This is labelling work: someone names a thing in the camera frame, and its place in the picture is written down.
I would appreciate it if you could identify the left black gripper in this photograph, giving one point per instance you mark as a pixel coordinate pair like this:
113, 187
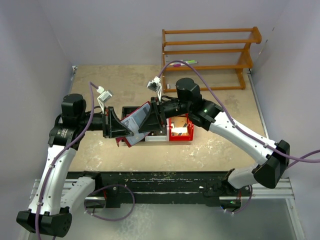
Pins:
118, 129

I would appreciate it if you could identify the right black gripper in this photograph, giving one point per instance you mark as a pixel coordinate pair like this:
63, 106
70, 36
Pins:
155, 116

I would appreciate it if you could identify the red leather card holder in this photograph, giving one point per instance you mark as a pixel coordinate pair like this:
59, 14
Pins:
119, 139

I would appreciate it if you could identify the silver credit card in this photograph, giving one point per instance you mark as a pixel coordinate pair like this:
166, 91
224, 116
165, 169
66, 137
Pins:
133, 117

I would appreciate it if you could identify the red plastic bin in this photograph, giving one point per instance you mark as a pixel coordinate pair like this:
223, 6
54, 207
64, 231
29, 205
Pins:
188, 138

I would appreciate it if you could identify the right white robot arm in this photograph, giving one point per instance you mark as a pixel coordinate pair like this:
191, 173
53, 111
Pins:
269, 156

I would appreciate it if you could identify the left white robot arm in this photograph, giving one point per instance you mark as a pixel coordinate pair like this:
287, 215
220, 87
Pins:
50, 212

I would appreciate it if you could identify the gold cards pile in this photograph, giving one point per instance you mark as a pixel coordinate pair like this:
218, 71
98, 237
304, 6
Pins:
179, 126

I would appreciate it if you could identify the black plastic bin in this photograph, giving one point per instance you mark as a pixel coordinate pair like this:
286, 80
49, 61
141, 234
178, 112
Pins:
132, 140

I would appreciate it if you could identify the white plastic bin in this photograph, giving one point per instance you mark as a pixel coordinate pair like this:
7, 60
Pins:
157, 136

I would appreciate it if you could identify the green marker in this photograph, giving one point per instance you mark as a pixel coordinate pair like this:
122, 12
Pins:
190, 61

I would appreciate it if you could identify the wooden rack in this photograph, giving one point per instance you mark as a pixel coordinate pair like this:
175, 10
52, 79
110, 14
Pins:
244, 61

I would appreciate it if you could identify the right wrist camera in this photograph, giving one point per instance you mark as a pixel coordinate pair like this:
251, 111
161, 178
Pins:
156, 86

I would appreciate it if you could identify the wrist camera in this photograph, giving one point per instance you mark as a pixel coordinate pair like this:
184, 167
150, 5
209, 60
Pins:
156, 86
104, 96

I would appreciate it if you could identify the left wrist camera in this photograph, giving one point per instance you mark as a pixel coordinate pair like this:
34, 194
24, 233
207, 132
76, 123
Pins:
104, 96

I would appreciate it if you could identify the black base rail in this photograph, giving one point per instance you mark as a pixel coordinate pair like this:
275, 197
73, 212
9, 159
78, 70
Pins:
157, 187

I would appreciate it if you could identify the aluminium frame rail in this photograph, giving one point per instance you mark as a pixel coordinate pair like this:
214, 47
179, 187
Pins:
282, 191

